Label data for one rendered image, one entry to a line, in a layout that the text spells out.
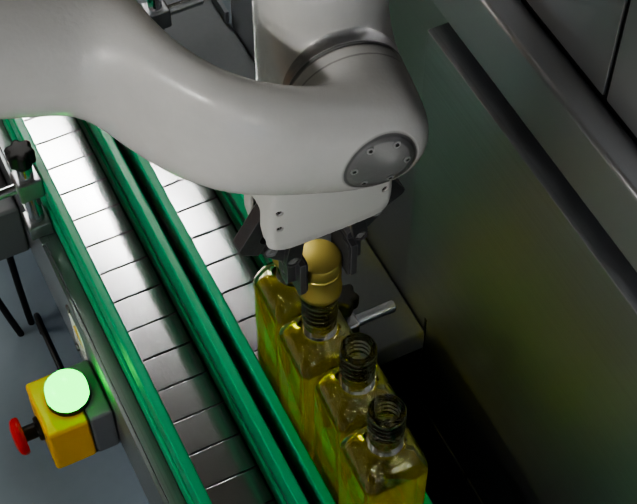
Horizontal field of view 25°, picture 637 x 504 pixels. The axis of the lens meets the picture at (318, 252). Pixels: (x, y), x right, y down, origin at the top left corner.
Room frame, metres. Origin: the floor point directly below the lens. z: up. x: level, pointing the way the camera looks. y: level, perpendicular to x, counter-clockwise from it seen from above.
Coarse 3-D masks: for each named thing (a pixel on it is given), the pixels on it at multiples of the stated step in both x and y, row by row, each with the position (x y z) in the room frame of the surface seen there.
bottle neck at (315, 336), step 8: (304, 304) 0.63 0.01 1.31; (336, 304) 0.64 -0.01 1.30; (304, 312) 0.63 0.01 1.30; (312, 312) 0.63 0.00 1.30; (320, 312) 0.63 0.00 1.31; (328, 312) 0.63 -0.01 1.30; (336, 312) 0.64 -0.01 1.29; (304, 320) 0.63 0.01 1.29; (312, 320) 0.63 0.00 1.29; (320, 320) 0.63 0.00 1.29; (328, 320) 0.63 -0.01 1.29; (336, 320) 0.64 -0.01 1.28; (304, 328) 0.63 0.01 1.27; (312, 328) 0.63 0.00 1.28; (320, 328) 0.63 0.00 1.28; (328, 328) 0.63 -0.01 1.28; (336, 328) 0.64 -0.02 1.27; (312, 336) 0.63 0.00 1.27; (320, 336) 0.63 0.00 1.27; (328, 336) 0.63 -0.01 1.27
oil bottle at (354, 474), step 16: (352, 432) 0.55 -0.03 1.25; (352, 448) 0.53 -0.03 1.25; (368, 448) 0.53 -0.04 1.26; (416, 448) 0.53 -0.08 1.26; (352, 464) 0.53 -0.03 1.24; (368, 464) 0.52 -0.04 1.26; (384, 464) 0.52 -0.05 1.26; (400, 464) 0.52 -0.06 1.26; (416, 464) 0.52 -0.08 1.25; (352, 480) 0.52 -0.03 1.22; (368, 480) 0.51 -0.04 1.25; (384, 480) 0.51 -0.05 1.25; (400, 480) 0.51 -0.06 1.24; (416, 480) 0.52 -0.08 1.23; (352, 496) 0.52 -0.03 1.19; (368, 496) 0.50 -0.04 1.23; (384, 496) 0.50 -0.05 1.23; (400, 496) 0.51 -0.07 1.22; (416, 496) 0.52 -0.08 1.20
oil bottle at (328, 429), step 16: (336, 368) 0.60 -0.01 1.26; (320, 384) 0.59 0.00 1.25; (336, 384) 0.59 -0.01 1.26; (384, 384) 0.59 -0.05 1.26; (320, 400) 0.59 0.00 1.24; (336, 400) 0.57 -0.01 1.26; (352, 400) 0.57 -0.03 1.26; (368, 400) 0.57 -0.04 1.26; (320, 416) 0.59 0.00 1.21; (336, 416) 0.57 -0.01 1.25; (352, 416) 0.56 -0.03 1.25; (320, 432) 0.59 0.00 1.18; (336, 432) 0.56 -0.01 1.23; (320, 448) 0.59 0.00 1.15; (336, 448) 0.56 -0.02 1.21; (320, 464) 0.59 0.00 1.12; (336, 464) 0.56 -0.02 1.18; (336, 480) 0.56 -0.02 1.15; (336, 496) 0.56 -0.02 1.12
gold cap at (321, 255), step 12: (312, 240) 0.66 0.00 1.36; (324, 240) 0.66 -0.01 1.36; (312, 252) 0.64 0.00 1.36; (324, 252) 0.64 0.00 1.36; (336, 252) 0.64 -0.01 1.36; (312, 264) 0.63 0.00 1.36; (324, 264) 0.63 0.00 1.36; (336, 264) 0.63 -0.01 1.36; (312, 276) 0.62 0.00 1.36; (324, 276) 0.62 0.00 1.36; (336, 276) 0.63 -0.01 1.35; (312, 288) 0.62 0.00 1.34; (324, 288) 0.62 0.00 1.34; (336, 288) 0.63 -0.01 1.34; (312, 300) 0.62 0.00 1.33; (324, 300) 0.62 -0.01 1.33
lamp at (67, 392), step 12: (60, 372) 0.74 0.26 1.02; (72, 372) 0.74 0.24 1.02; (48, 384) 0.73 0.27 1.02; (60, 384) 0.72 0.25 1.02; (72, 384) 0.73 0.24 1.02; (84, 384) 0.73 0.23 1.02; (48, 396) 0.72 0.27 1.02; (60, 396) 0.71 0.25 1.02; (72, 396) 0.71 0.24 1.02; (84, 396) 0.72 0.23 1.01; (60, 408) 0.71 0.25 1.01; (72, 408) 0.71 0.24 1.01; (84, 408) 0.71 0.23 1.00
